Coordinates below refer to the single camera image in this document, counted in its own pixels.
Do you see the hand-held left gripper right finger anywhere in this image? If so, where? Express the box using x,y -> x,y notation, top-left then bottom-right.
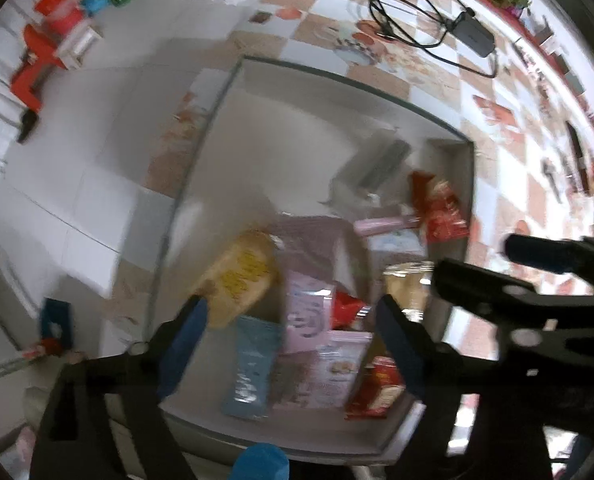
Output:
377,294 -> 552,480

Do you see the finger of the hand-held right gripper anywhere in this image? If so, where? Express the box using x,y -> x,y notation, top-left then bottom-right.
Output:
507,234 -> 594,291
434,259 -> 594,321

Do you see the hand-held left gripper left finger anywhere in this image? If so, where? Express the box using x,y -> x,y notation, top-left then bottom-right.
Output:
30,294 -> 209,480

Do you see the red yellow snack packet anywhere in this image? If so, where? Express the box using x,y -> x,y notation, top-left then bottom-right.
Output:
346,355 -> 408,420

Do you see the red white-print snack packet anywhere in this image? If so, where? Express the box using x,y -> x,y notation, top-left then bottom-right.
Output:
332,290 -> 374,332

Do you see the clear plastic snack packet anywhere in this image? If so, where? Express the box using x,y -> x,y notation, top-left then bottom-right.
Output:
382,261 -> 435,322

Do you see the light blue snack packet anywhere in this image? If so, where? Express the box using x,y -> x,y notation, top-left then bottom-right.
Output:
221,316 -> 283,421

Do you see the white pink biscuit packet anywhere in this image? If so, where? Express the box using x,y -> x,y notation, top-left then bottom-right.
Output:
272,330 -> 373,409

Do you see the red shiny snack packet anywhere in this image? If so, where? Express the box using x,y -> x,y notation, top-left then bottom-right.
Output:
409,170 -> 470,243

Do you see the pink patterned packet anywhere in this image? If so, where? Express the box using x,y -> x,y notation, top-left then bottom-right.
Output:
282,270 -> 338,356

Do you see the pink long snack packet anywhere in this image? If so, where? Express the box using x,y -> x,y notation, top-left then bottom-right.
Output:
354,215 -> 420,237

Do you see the mauve snack packet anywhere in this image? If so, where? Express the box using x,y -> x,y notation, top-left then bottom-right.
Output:
272,215 -> 358,273

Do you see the clear grey snack packet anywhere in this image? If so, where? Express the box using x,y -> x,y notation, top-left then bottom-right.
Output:
319,137 -> 413,208

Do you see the grey storage bin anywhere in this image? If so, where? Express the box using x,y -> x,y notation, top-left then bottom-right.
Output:
149,55 -> 478,466

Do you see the red smartphone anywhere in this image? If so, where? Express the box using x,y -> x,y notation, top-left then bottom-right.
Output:
567,122 -> 586,182

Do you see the small blue box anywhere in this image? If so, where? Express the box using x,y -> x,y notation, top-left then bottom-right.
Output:
41,297 -> 73,348

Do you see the blue round object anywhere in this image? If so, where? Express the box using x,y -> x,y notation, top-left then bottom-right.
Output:
232,442 -> 289,480

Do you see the black power adapter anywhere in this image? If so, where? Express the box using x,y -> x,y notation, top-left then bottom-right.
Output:
454,7 -> 498,58

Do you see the black floor item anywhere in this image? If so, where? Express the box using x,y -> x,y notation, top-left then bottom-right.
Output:
16,110 -> 39,144

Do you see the small white wooden stool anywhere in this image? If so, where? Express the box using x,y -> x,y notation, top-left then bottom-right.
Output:
60,22 -> 105,72

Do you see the red plastic toy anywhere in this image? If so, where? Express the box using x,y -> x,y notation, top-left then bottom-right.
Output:
10,25 -> 70,111

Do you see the red plastic bucket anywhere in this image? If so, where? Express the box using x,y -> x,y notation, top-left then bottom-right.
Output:
34,0 -> 85,31

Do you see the black charger with cable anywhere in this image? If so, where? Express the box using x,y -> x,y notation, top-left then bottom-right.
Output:
367,0 -> 500,79

